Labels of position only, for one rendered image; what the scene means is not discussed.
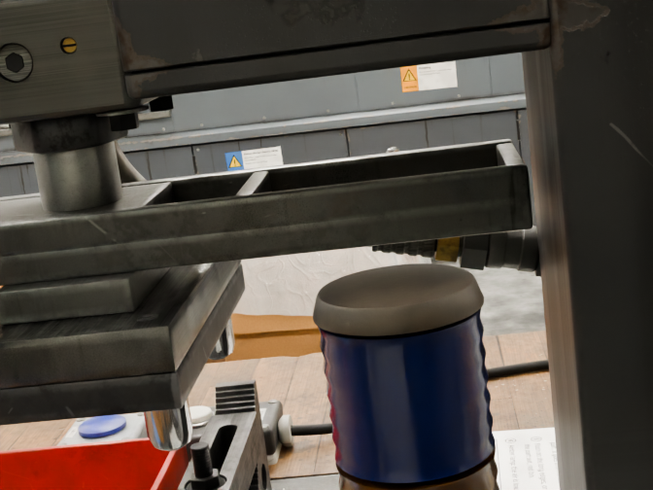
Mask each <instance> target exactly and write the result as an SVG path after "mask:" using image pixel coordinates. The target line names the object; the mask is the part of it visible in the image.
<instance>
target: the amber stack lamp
mask: <svg viewBox="0 0 653 490"><path fill-rule="evenodd" d="M495 455H496V445H495V448H494V450H493V451H492V453H491V454H490V455H489V456H488V457H487V458H486V459H485V460H484V461H483V462H481V463H480V464H478V465H476V466H475V467H473V468H471V469H469V470H466V471H464V472H460V473H457V474H454V475H450V476H447V477H443V478H439V479H435V480H429V481H421V482H411V483H387V482H377V481H370V480H366V479H362V478H358V477H355V476H353V475H350V474H348V473H346V472H344V471H343V470H342V469H340V468H339V467H338V465H337V464H336V462H335V465H336V468H337V470H338V472H339V481H338V487H339V490H500V489H499V486H498V482H497V478H498V466H497V463H496V460H495Z"/></svg>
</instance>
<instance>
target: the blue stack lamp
mask: <svg viewBox="0 0 653 490"><path fill-rule="evenodd" d="M480 313H481V308H480V309H479V310H478V311H477V312H475V313H474V314H472V315H471V316H469V317H467V318H465V319H462V320H460V321H458V322H456V323H453V324H450V325H447V326H443V327H440V328H436V329H431V330H427V331H422V332H413V333H405V334H396V335H382V336H360V335H347V334H340V333H335V332H328V331H325V330H323V329H321V328H319V327H318V328H319V331H320V333H321V341H320V348H321V351H322V353H323V355H324V364H323V371H324V374H325V376H326V395H327V397H328V400H329V411H328V415H329V417H330V420H331V422H332V439H333V442H334V444H335V446H336V447H335V462H336V464H337V465H338V467H339V468H340V469H342V470H343V471H344V472H346V473H348V474H350V475H353V476H355V477H358V478H362V479H366V480H370V481H377V482H387V483H411V482H421V481H429V480H435V479H439V478H443V477H447V476H450V475H454V474H457V473H461V472H464V471H466V470H469V469H471V468H473V467H475V466H476V465H478V464H480V463H481V462H483V461H484V460H485V459H486V458H487V457H488V456H489V455H490V454H491V453H492V451H493V450H494V448H495V444H496V441H495V438H494V435H493V432H492V427H493V416H492V413H491V411H490V402H491V395H490V392H489V389H488V387H487V383H488V377H489V373H488V371H487V368H486V366H485V358H486V348H485V346H484V343H483V340H482V338H483V332H484V327H483V324H482V321H481V319H480Z"/></svg>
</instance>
